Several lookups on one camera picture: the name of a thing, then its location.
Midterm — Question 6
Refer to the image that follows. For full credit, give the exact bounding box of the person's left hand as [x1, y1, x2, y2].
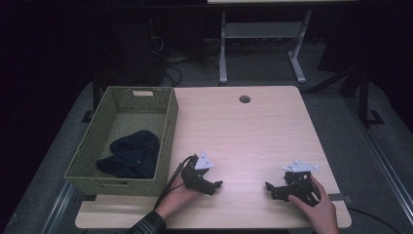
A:
[162, 153, 203, 221]

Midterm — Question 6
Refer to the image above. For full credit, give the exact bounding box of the grey metal stand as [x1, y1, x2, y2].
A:
[218, 9, 314, 86]

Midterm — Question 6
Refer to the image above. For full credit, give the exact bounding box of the tangle of floor cables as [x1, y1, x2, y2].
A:
[147, 18, 222, 88]

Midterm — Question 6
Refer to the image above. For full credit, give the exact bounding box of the metal floor rail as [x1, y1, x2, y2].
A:
[343, 97, 413, 226]
[40, 180, 76, 234]

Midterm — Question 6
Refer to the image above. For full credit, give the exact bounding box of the person's right hand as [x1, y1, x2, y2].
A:
[287, 175, 341, 234]

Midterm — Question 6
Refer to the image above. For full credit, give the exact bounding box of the green woven basket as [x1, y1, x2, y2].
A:
[63, 85, 180, 197]

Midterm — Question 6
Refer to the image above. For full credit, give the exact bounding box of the dark cloth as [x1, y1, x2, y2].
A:
[94, 130, 162, 180]

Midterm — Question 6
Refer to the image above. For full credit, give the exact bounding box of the black metal stand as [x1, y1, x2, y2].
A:
[80, 72, 102, 124]
[305, 59, 386, 129]

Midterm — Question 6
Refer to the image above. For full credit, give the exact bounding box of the grey tape strip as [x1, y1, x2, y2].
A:
[327, 192, 353, 205]

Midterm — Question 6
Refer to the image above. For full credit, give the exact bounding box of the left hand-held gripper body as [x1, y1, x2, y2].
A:
[180, 150, 216, 196]

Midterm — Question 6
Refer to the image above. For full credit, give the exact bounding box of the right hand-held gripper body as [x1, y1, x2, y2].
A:
[275, 158, 321, 207]

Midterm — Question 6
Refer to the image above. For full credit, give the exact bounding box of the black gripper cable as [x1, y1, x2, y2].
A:
[152, 155, 198, 211]

